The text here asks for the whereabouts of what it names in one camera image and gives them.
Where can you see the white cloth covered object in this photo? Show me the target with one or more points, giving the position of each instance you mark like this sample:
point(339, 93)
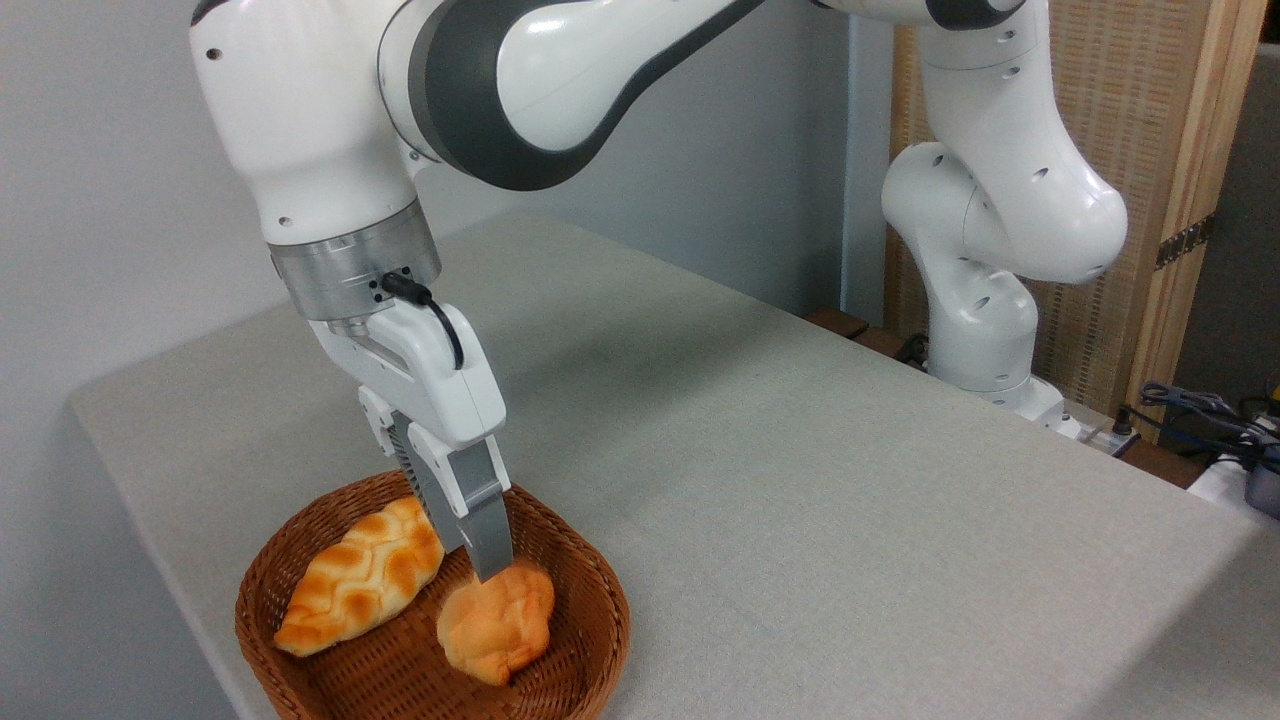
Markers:
point(1215, 485)

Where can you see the metal screen hinge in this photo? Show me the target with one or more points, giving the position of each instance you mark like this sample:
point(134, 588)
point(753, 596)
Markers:
point(1185, 241)

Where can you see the grey device box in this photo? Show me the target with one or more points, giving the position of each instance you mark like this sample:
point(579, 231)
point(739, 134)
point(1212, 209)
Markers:
point(1264, 490)

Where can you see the round knotted bread roll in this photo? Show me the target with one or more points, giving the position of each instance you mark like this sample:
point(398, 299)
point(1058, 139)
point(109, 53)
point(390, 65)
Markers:
point(495, 625)

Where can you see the brown wicker basket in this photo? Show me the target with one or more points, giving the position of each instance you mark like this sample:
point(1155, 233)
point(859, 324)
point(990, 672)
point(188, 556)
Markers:
point(580, 610)

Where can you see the long braided bread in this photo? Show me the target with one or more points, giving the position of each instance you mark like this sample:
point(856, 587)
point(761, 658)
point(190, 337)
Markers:
point(355, 585)

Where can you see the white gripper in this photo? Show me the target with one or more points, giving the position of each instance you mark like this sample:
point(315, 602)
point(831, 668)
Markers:
point(440, 385)

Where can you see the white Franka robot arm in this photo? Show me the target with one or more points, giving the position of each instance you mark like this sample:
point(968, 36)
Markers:
point(560, 90)

